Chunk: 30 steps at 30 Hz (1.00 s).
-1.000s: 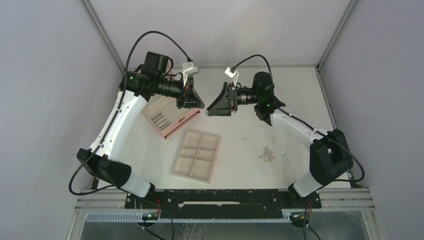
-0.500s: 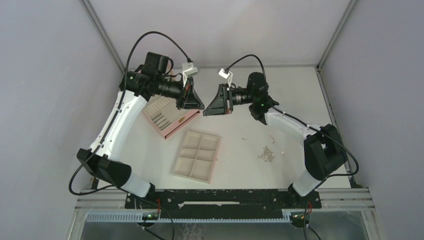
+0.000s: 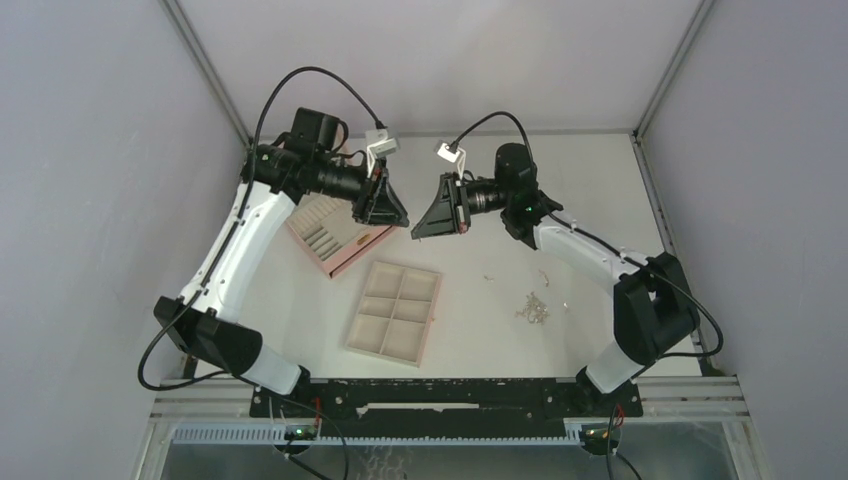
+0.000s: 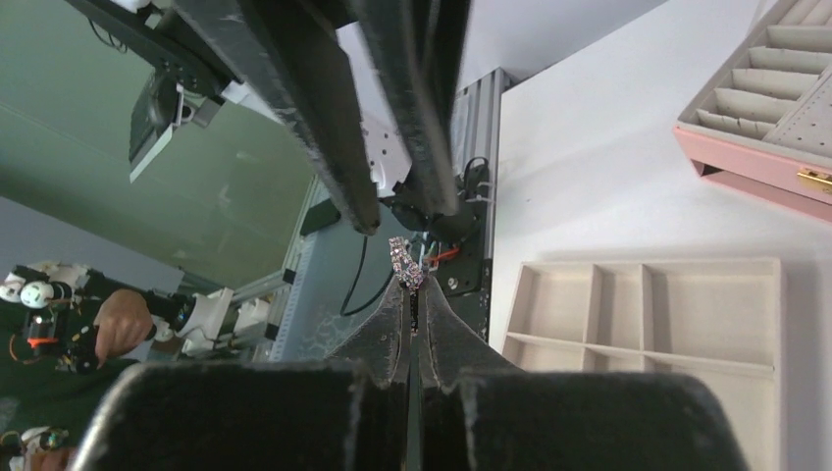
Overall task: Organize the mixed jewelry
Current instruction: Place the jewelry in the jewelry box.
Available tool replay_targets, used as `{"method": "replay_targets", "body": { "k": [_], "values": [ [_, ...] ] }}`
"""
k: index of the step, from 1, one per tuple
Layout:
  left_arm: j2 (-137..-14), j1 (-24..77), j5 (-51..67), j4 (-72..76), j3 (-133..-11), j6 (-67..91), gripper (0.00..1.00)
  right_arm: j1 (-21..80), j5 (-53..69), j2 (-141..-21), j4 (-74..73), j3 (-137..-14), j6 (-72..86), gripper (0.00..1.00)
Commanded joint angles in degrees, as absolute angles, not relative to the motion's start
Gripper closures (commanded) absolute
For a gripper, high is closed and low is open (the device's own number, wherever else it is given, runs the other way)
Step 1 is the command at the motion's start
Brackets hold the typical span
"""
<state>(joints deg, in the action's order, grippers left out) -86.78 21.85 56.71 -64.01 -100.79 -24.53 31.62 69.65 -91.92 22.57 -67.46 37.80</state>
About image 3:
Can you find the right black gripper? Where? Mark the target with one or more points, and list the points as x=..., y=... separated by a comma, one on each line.
x=442, y=216

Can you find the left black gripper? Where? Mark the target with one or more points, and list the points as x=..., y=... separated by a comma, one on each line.
x=380, y=206

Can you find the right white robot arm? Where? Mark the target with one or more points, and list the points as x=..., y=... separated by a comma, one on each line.
x=653, y=309

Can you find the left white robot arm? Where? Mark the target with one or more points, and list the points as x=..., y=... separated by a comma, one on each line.
x=203, y=319

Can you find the pink jewelry box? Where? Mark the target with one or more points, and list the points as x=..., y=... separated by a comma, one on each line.
x=321, y=225

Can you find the beige six-compartment tray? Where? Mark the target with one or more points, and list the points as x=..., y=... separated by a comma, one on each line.
x=394, y=314

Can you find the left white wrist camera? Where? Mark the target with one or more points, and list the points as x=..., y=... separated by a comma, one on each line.
x=379, y=143

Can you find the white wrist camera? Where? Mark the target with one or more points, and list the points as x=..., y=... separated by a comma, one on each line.
x=454, y=154
x=379, y=143

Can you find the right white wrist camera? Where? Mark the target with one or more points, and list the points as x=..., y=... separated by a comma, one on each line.
x=454, y=154

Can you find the black mounting base plate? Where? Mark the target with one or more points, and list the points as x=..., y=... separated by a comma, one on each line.
x=461, y=409

